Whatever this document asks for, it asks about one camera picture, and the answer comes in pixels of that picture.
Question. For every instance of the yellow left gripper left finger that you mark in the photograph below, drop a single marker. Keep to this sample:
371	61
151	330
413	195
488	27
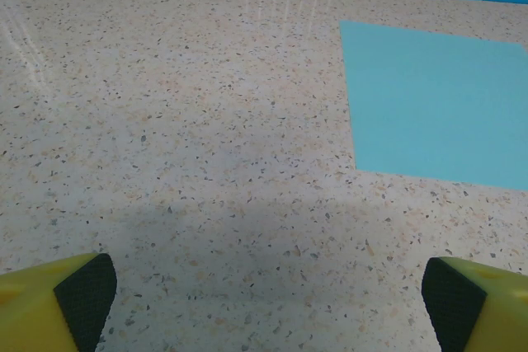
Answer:
29	306

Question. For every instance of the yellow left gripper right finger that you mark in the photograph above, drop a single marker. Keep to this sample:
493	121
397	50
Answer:
495	311

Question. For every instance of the light blue paper sheet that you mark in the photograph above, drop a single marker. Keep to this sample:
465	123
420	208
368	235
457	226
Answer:
433	104

